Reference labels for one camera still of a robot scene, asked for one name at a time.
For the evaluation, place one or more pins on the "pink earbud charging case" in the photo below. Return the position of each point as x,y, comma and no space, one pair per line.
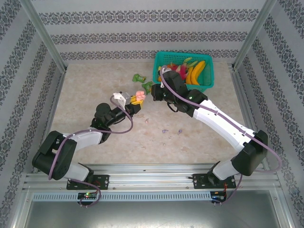
140,95

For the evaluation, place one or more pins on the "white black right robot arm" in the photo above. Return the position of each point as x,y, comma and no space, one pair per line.
221,121

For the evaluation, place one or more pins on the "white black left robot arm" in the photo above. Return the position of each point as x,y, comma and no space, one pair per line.
85,139

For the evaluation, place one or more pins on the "green snack packet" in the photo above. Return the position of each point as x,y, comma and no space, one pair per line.
138,77
147,86

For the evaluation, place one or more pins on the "pink toy dragon fruit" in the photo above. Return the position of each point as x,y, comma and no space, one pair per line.
183,70

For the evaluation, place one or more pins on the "small yellow green toy fruit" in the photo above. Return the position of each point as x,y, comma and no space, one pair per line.
159,69

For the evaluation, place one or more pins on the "yellow toy banana bunch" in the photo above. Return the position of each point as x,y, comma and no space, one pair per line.
197,71

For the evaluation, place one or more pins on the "teal plastic mesh basket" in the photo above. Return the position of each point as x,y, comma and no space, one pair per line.
180,55

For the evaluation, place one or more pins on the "grey metal panel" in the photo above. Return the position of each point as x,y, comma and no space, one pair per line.
147,213

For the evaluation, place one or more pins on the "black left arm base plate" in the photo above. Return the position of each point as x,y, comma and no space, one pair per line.
102,181

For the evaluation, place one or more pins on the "long aluminium mounting rail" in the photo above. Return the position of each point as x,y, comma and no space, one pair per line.
147,178

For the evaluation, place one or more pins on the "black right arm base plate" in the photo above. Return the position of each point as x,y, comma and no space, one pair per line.
199,181

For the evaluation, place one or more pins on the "aluminium frame post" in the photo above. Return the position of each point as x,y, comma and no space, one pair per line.
255,33
42,35

